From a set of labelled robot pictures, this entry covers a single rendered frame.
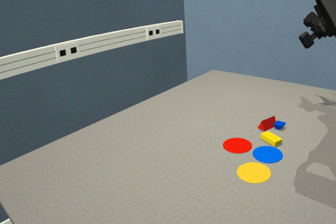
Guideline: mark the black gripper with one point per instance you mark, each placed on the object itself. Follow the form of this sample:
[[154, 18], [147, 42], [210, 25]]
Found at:
[[307, 39]]

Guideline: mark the yellow circle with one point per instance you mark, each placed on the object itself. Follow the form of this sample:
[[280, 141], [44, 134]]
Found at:
[[253, 172]]

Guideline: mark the red circle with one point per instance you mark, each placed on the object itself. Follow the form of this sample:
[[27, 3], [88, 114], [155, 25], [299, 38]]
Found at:
[[237, 145]]

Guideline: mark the blue block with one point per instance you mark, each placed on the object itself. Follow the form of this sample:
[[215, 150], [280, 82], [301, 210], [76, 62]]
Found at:
[[279, 125]]

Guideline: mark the yellow block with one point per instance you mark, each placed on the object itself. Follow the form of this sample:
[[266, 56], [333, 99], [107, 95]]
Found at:
[[271, 138]]

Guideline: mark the blue circle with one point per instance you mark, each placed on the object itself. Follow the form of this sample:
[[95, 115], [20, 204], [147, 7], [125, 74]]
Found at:
[[267, 154]]

